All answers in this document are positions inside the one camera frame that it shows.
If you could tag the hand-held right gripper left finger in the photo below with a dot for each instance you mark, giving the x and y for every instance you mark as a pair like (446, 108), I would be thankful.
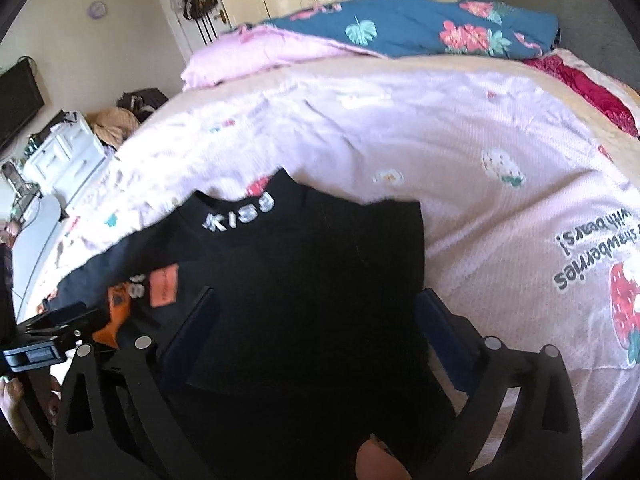
(192, 340)

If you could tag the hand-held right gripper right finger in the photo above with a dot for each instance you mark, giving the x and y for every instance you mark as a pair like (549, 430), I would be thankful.
(445, 340)

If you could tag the black lettered shirt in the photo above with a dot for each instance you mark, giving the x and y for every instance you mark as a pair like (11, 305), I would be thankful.
(300, 285)

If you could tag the person's left hand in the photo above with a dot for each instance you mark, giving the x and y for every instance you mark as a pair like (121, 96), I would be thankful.
(15, 410)

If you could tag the white desk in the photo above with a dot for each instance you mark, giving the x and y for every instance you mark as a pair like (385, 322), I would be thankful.
(35, 250)

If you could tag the white dresser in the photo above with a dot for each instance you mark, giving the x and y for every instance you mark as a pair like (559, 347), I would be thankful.
(65, 155)

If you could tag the pink strawberry printed blanket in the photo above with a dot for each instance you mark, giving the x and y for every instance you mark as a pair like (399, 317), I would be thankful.
(400, 135)

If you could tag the tan bag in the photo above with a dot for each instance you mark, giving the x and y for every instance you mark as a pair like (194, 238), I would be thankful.
(117, 127)

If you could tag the black television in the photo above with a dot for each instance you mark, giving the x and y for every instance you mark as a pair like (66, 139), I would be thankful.
(17, 105)

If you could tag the dark bag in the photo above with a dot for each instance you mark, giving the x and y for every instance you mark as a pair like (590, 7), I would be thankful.
(142, 102)

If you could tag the red cloth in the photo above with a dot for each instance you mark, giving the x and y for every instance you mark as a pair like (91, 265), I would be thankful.
(590, 90)

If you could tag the plain pink quilt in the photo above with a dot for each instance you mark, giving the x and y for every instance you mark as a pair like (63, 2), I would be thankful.
(250, 55)

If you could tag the white door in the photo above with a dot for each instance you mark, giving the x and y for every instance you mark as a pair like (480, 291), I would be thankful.
(197, 35)

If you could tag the blue floral quilt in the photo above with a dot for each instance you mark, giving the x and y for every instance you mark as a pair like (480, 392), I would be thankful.
(410, 22)

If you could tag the purple wall clock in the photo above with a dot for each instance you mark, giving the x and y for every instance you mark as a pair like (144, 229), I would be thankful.
(97, 10)

